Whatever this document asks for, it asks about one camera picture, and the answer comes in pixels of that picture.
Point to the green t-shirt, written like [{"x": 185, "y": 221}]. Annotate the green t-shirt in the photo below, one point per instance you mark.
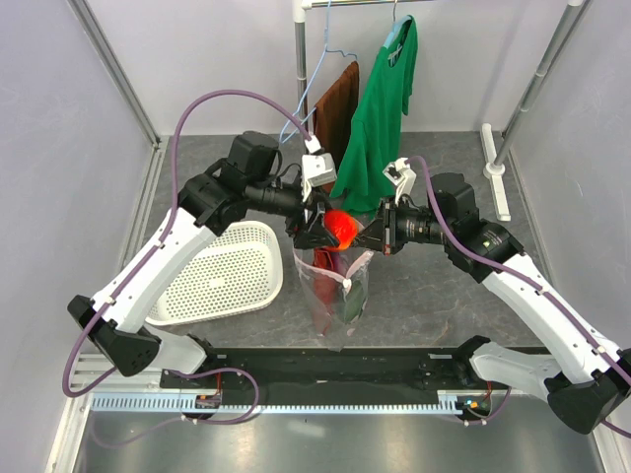
[{"x": 376, "y": 124}]

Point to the clear zip top bag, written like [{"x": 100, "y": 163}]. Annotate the clear zip top bag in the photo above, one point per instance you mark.
[{"x": 339, "y": 334}]

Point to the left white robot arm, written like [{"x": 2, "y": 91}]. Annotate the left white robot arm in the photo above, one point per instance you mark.
[{"x": 248, "y": 179}]

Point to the metal clothes rack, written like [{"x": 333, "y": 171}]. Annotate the metal clothes rack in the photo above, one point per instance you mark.
[{"x": 495, "y": 156}]

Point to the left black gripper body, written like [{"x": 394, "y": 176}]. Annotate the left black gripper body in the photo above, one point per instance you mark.
[{"x": 282, "y": 199}]

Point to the white perforated plastic basket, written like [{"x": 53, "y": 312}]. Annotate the white perforated plastic basket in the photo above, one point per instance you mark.
[{"x": 241, "y": 271}]

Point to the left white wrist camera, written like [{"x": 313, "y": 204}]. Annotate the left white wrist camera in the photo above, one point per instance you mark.
[{"x": 318, "y": 166}]

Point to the brown hanging cloth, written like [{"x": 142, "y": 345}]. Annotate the brown hanging cloth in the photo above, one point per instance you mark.
[{"x": 334, "y": 111}]

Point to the green toy avocado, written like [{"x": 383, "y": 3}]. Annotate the green toy avocado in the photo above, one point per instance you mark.
[{"x": 355, "y": 294}]

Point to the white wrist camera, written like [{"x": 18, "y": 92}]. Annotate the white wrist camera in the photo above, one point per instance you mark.
[
  {"x": 401, "y": 176},
  {"x": 318, "y": 166}
]

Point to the red toy tomato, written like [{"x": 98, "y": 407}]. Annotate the red toy tomato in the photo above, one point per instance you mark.
[{"x": 343, "y": 226}]

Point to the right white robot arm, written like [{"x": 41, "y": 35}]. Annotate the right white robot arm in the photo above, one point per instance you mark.
[{"x": 582, "y": 377}]

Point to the light blue clothes hanger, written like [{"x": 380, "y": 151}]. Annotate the light blue clothes hanger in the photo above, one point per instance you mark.
[{"x": 396, "y": 26}]

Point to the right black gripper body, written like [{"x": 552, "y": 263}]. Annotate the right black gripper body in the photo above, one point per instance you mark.
[{"x": 403, "y": 225}]

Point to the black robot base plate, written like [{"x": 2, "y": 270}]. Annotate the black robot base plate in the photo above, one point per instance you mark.
[{"x": 351, "y": 376}]

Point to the slotted cable duct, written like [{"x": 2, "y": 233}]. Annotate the slotted cable duct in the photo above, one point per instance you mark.
[{"x": 446, "y": 404}]

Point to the aluminium frame post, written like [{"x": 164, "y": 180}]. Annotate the aluminium frame post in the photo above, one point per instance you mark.
[{"x": 95, "y": 33}]

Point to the red toy lobster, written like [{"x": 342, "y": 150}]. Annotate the red toy lobster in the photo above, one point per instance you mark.
[{"x": 328, "y": 291}]

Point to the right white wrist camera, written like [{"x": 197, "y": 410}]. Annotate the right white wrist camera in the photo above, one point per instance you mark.
[{"x": 401, "y": 176}]

